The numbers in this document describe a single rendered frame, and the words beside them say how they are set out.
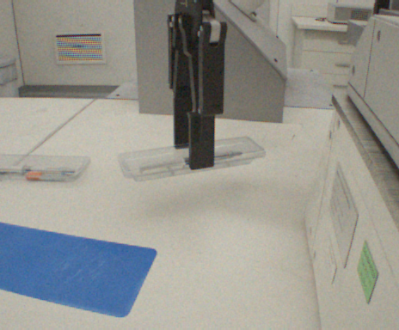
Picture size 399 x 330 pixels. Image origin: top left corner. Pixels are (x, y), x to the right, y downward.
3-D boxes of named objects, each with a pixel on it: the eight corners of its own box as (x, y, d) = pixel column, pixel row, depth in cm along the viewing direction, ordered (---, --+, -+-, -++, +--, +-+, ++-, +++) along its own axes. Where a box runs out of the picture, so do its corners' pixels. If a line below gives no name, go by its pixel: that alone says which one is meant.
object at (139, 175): (247, 149, 55) (248, 135, 54) (266, 166, 50) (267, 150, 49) (118, 168, 49) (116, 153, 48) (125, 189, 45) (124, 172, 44)
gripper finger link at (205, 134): (209, 97, 43) (219, 105, 40) (208, 139, 45) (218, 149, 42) (196, 99, 42) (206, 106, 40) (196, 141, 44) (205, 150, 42)
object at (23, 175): (93, 168, 58) (91, 155, 57) (81, 187, 53) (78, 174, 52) (-12, 165, 59) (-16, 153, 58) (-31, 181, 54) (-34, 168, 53)
